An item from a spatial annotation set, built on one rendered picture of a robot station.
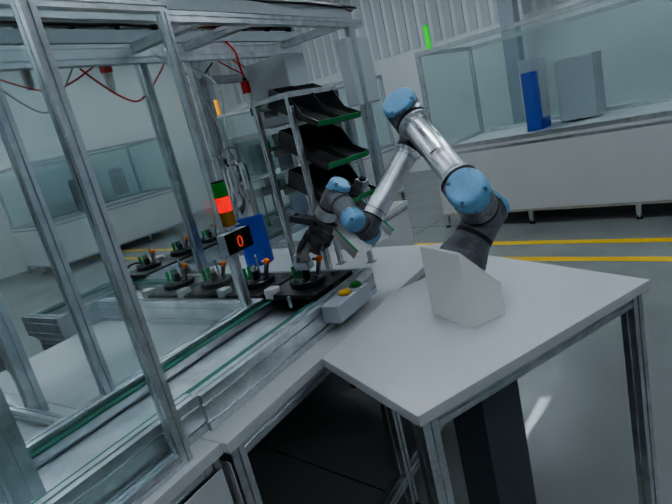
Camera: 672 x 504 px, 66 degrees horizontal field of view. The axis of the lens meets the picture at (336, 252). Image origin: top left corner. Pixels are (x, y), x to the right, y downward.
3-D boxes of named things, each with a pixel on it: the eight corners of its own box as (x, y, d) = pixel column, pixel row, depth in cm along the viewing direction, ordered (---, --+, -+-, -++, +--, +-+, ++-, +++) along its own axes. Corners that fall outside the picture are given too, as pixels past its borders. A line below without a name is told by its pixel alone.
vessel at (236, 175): (265, 211, 282) (246, 142, 273) (248, 218, 271) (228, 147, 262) (247, 213, 290) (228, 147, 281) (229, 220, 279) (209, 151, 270)
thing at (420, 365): (650, 288, 155) (650, 279, 154) (420, 428, 115) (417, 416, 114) (479, 260, 215) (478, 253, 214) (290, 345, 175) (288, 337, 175)
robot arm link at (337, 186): (337, 189, 165) (326, 173, 170) (325, 215, 171) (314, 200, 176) (357, 189, 169) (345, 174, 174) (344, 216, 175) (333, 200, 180)
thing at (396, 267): (450, 248, 240) (449, 242, 239) (230, 454, 122) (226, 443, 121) (235, 260, 320) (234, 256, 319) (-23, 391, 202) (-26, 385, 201)
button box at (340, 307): (372, 297, 181) (368, 281, 180) (341, 323, 165) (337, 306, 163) (355, 297, 185) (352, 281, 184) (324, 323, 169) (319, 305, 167)
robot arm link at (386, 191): (418, 125, 190) (355, 240, 185) (407, 107, 181) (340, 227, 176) (445, 130, 183) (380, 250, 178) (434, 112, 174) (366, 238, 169)
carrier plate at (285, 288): (352, 274, 195) (351, 269, 195) (317, 300, 176) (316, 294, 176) (303, 276, 209) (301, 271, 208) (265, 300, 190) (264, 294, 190)
